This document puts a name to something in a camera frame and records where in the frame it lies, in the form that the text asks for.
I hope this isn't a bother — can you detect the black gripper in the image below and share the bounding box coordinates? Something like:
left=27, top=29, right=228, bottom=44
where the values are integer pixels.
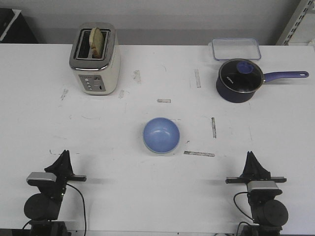
left=225, top=151, right=287, bottom=184
left=39, top=150, right=87, bottom=197

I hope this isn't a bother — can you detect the glass lid with blue knob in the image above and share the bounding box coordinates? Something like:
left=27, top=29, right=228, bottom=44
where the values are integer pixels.
left=218, top=59, right=264, bottom=93

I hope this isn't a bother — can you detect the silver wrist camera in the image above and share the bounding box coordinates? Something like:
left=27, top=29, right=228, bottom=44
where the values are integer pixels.
left=27, top=172, right=57, bottom=187
left=247, top=181, right=278, bottom=192

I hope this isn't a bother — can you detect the black box in corner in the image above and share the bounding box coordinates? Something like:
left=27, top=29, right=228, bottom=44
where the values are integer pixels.
left=0, top=8, right=38, bottom=44

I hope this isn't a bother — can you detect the clear plastic food container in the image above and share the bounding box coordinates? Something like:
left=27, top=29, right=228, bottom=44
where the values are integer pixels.
left=208, top=38, right=261, bottom=61

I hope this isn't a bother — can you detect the white slotted shelf upright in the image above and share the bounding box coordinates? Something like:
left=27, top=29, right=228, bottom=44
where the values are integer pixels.
left=276, top=0, right=315, bottom=46

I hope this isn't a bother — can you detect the cream and chrome toaster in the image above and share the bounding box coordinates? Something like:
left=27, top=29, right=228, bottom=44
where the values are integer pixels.
left=69, top=22, right=121, bottom=95

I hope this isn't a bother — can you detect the green bowl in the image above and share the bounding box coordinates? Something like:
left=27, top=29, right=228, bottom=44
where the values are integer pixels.
left=144, top=142, right=179, bottom=154

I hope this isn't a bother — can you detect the dark blue saucepan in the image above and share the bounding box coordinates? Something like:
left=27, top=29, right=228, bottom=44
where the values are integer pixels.
left=216, top=71, right=309, bottom=103

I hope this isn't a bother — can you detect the blue bowl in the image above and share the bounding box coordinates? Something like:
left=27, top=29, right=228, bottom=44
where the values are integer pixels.
left=142, top=117, right=180, bottom=143

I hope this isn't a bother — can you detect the toast slice in toaster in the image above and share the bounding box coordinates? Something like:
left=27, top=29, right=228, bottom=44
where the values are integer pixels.
left=89, top=28, right=104, bottom=59

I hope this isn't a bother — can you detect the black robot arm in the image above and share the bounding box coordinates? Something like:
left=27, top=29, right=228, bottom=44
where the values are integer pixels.
left=225, top=151, right=288, bottom=236
left=24, top=150, right=87, bottom=236

